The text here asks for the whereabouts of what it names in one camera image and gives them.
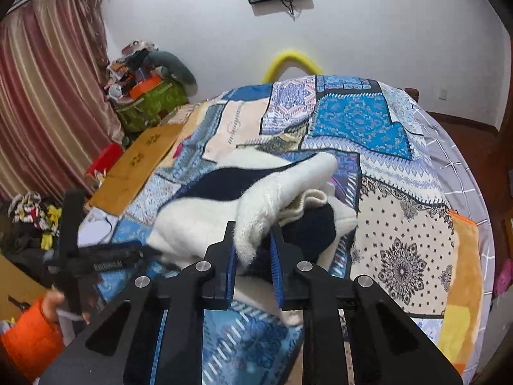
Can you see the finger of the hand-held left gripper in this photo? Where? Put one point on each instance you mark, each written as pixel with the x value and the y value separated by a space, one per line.
pixel 120 256

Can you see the striped pink curtain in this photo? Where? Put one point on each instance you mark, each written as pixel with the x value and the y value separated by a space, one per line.
pixel 48 88

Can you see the white wall socket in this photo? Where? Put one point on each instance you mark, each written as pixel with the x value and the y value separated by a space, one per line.
pixel 443 94

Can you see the wooden lap desk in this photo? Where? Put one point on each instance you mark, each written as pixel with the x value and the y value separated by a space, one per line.
pixel 136 160

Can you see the pile of floral clothes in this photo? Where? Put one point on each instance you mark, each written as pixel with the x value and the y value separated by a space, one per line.
pixel 32 212

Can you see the green patterned bag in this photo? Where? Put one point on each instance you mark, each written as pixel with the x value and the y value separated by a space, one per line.
pixel 152 104

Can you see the brown cardboard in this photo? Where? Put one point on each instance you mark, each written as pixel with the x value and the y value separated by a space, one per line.
pixel 20 280

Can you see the pink cloth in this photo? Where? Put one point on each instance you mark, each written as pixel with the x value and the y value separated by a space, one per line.
pixel 503 278

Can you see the person's left hand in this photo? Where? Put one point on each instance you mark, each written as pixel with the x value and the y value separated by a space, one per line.
pixel 52 302

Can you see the orange box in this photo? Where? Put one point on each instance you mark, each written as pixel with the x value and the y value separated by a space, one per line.
pixel 144 87

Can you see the orange yellow fleece blanket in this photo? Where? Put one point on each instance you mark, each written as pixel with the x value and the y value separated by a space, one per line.
pixel 465 268

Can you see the yellow hoop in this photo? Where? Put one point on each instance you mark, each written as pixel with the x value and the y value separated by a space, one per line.
pixel 288 54

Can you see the clutter pile of small things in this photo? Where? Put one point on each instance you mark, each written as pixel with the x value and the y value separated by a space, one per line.
pixel 124 68

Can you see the white and navy sweater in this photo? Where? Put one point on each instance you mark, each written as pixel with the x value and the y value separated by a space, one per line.
pixel 192 216

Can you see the red box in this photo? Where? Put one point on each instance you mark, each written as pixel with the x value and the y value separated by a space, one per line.
pixel 104 160

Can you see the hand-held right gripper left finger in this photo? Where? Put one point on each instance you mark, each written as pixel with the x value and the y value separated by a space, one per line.
pixel 231 264

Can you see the blue patchwork quilt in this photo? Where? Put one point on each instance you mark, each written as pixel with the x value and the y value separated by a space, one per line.
pixel 352 128

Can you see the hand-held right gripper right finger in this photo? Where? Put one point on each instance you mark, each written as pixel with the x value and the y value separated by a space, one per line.
pixel 276 264

